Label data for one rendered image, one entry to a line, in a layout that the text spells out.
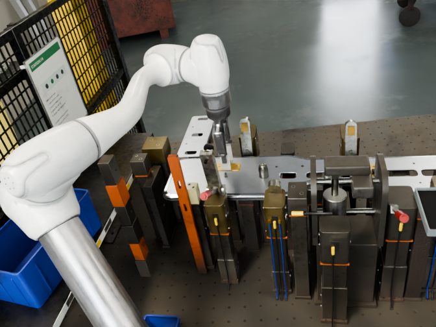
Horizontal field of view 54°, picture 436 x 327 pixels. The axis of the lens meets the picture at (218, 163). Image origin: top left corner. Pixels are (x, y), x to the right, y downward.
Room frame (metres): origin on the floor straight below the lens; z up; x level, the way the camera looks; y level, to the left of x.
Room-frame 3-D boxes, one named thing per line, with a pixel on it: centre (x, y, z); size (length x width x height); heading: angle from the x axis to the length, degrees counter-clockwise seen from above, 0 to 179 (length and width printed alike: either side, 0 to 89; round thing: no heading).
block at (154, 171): (1.20, 0.23, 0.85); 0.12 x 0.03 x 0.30; 164
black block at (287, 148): (1.24, -0.26, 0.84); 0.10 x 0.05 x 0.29; 164
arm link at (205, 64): (1.17, -0.02, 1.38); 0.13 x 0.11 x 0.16; 49
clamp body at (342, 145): (1.19, -0.46, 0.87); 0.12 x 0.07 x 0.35; 164
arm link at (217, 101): (1.17, -0.03, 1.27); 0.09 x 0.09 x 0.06
